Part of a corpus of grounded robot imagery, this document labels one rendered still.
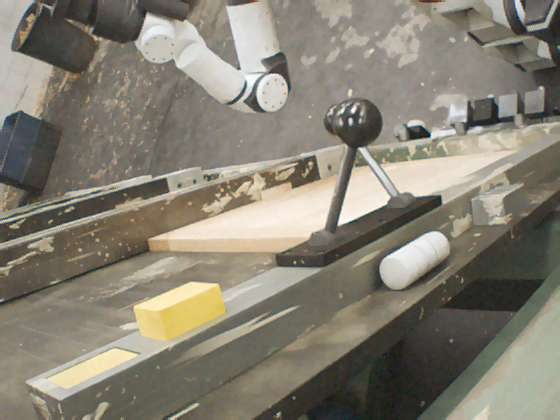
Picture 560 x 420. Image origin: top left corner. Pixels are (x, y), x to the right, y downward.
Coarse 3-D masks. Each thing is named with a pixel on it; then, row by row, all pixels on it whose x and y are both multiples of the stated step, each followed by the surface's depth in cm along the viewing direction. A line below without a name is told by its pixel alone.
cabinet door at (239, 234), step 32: (416, 160) 118; (448, 160) 108; (480, 160) 101; (288, 192) 110; (320, 192) 103; (352, 192) 95; (384, 192) 88; (416, 192) 82; (192, 224) 95; (224, 224) 90; (256, 224) 84; (288, 224) 79; (320, 224) 72
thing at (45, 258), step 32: (288, 160) 119; (320, 160) 120; (192, 192) 97; (224, 192) 102; (256, 192) 107; (96, 224) 83; (128, 224) 87; (160, 224) 92; (0, 256) 72; (32, 256) 76; (64, 256) 79; (96, 256) 83; (128, 256) 87; (0, 288) 72; (32, 288) 75
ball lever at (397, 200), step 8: (336, 104) 58; (328, 112) 58; (328, 120) 58; (328, 128) 58; (360, 152) 58; (368, 152) 57; (368, 160) 57; (376, 168) 57; (376, 176) 57; (384, 176) 57; (384, 184) 57; (392, 184) 57; (392, 192) 56; (408, 192) 57; (392, 200) 56; (400, 200) 55; (408, 200) 56; (392, 208) 56
